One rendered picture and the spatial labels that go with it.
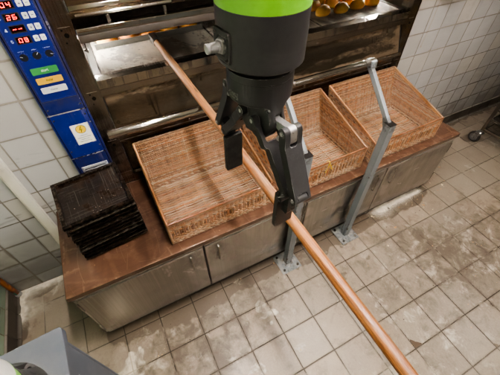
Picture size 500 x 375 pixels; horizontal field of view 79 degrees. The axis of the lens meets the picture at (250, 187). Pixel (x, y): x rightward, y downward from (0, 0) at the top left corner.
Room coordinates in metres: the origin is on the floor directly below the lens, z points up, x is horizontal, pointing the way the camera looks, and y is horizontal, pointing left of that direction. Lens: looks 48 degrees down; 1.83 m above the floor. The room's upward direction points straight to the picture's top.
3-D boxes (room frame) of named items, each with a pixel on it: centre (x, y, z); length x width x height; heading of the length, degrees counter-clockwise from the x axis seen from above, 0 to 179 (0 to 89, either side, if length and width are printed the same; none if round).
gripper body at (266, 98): (0.32, -0.01, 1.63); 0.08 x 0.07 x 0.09; 33
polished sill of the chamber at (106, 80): (1.61, -0.14, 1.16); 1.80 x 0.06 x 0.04; 117
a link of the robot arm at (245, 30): (0.32, -0.01, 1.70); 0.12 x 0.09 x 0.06; 123
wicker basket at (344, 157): (1.36, -0.30, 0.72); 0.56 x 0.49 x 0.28; 117
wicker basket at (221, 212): (1.09, 0.23, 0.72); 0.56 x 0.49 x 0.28; 118
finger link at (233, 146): (0.38, 0.03, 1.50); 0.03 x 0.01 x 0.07; 123
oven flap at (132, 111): (1.59, -0.16, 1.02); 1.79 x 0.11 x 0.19; 117
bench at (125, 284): (1.28, -0.19, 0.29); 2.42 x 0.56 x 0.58; 117
